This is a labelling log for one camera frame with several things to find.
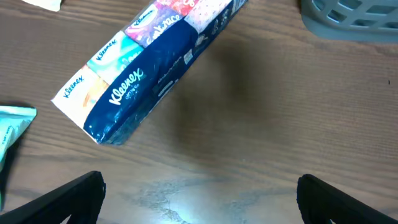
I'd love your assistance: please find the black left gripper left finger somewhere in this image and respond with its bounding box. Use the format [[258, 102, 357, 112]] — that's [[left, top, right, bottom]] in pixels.
[[1, 171, 106, 224]]

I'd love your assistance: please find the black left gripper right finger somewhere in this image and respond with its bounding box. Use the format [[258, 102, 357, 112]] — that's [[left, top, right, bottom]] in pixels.
[[297, 174, 397, 224]]

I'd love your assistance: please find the light teal tissue packet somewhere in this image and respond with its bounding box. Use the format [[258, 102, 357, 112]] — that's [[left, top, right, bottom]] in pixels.
[[0, 105, 38, 212]]

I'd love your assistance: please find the blue Kleenex tissue multipack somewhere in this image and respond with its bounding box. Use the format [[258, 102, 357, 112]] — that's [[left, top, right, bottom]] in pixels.
[[53, 0, 243, 145]]

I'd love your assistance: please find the beige paper bag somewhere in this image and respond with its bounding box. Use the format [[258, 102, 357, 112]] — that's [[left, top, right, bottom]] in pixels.
[[23, 0, 62, 12]]

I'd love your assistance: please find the grey plastic lattice basket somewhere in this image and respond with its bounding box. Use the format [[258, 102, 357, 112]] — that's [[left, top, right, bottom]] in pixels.
[[300, 0, 397, 43]]

